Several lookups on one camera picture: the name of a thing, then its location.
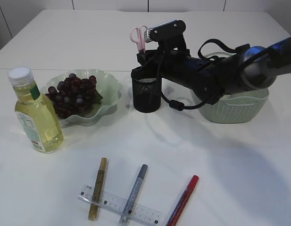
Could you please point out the yellow tea drink bottle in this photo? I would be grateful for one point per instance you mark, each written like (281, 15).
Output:
(35, 112)

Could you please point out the black mesh pen cup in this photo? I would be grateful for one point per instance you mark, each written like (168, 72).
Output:
(145, 88)

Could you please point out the clear plastic ruler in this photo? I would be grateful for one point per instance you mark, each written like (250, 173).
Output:
(115, 204)

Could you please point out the gold glitter pen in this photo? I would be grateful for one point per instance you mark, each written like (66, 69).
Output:
(97, 190)

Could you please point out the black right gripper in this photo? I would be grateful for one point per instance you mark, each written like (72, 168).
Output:
(173, 63)

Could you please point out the green wavy plastic plate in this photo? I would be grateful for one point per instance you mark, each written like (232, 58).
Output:
(107, 86)

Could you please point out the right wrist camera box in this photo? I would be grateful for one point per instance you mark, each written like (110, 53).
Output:
(168, 34)

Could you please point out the green woven plastic basket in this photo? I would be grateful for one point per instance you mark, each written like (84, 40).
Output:
(237, 108)

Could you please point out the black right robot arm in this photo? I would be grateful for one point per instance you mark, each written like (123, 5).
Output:
(247, 69)

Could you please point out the pink purple scissors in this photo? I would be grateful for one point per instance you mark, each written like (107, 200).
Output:
(139, 41)

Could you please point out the red glitter pen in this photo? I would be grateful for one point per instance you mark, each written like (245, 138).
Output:
(174, 218)

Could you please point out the purple artificial grape bunch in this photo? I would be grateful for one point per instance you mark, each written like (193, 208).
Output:
(74, 96)

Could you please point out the silver glitter pen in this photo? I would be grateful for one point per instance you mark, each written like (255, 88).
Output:
(133, 196)

